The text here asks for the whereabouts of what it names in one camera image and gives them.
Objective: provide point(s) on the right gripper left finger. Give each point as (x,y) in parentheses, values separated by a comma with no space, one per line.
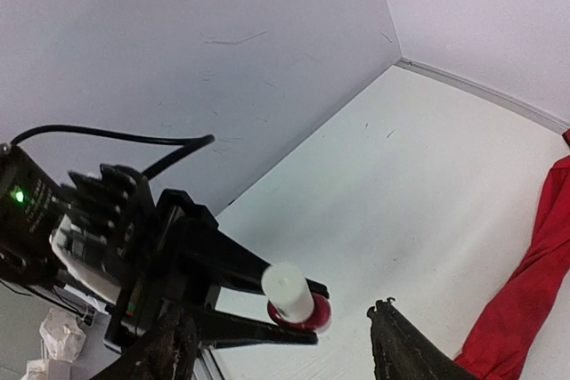
(167,351)

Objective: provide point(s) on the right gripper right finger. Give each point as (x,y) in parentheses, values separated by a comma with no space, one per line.
(401,351)

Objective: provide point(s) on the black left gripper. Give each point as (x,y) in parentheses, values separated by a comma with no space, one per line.
(104,229)

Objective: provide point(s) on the red nail polish bottle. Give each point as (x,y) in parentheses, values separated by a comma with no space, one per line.
(314,315)

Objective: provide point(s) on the red jacket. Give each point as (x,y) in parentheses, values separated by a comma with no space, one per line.
(499,342)

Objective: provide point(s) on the crumpled white paper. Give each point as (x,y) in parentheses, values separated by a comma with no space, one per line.
(63,341)

